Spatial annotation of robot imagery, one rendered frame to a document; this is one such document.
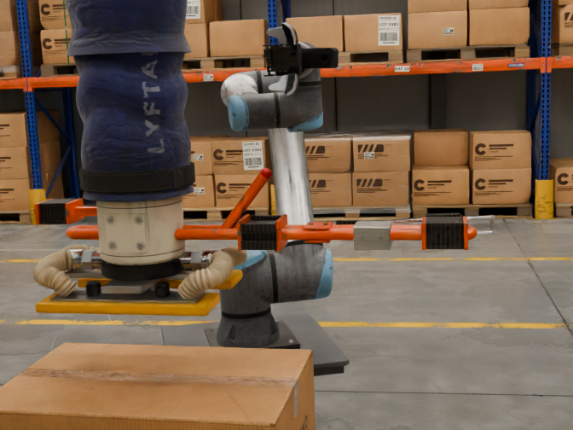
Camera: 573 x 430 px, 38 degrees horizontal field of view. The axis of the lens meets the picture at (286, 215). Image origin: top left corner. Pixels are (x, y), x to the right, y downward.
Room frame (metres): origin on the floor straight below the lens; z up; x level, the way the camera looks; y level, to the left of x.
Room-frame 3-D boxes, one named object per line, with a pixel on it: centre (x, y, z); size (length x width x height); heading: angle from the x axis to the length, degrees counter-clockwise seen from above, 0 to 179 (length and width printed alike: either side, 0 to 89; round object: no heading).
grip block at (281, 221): (1.61, 0.05, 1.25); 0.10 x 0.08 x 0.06; 169
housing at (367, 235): (1.57, -0.16, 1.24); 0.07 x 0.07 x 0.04; 79
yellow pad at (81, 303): (1.56, 0.31, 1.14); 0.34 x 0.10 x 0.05; 79
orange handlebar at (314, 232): (1.74, 0.08, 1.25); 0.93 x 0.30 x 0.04; 79
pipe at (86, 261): (1.66, 0.29, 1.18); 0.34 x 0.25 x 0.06; 79
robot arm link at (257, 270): (2.44, 0.13, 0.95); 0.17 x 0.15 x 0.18; 96
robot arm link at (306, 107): (2.14, -0.05, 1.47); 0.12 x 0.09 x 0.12; 96
